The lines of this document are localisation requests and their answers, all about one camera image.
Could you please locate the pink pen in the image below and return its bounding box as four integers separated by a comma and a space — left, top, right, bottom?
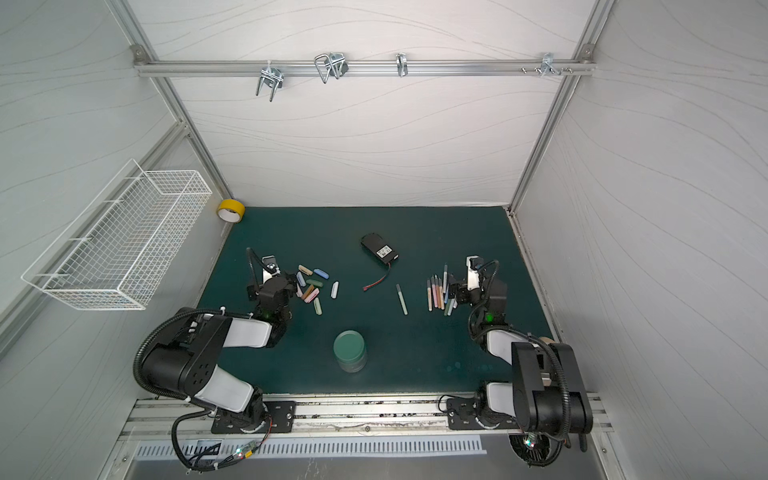
430, 275, 439, 310

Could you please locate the beige fountain pen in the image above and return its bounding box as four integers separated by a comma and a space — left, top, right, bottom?
426, 278, 434, 312

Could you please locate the brown orange pen cap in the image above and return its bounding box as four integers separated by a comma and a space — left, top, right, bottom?
301, 284, 315, 300

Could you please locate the pink pen cap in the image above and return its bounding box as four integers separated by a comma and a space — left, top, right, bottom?
304, 289, 320, 304

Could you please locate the blue pen cap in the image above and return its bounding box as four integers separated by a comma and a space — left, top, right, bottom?
313, 268, 330, 280

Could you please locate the light green pen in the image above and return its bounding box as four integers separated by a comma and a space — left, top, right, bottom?
396, 283, 409, 316

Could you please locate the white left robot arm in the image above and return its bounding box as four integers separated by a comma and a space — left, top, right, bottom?
132, 248, 299, 414

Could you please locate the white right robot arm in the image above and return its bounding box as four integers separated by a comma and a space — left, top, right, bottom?
446, 255, 594, 442

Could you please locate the green lidded round container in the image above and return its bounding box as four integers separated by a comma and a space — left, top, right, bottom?
333, 330, 367, 373

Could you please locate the black battery box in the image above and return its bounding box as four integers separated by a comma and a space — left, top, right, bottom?
361, 233, 399, 265

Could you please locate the yellow tape roll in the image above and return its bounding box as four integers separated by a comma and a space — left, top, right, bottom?
217, 199, 246, 223

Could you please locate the metal u-bolt clamp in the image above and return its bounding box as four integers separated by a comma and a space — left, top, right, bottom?
255, 65, 284, 102

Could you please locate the metal hook clamp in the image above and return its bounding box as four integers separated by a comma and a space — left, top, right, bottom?
314, 52, 349, 84

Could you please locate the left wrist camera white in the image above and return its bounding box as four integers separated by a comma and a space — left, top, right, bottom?
261, 255, 280, 283

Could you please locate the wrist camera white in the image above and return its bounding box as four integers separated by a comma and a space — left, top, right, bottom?
466, 255, 484, 291
261, 255, 280, 283

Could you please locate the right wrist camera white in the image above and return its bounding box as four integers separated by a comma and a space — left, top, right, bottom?
466, 255, 484, 291

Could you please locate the red black wire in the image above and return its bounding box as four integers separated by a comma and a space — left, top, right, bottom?
362, 263, 392, 293

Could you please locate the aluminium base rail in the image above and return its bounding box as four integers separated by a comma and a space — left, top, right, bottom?
119, 392, 614, 439

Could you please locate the white wire basket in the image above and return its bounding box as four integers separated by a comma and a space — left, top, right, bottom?
21, 160, 212, 311

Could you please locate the small metal ring clamp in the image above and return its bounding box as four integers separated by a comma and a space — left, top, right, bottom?
395, 53, 408, 78

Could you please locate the metal bracket clamp right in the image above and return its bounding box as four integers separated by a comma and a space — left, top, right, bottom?
520, 53, 574, 77

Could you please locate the aluminium cross rail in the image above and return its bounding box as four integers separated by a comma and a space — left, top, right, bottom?
134, 57, 597, 78

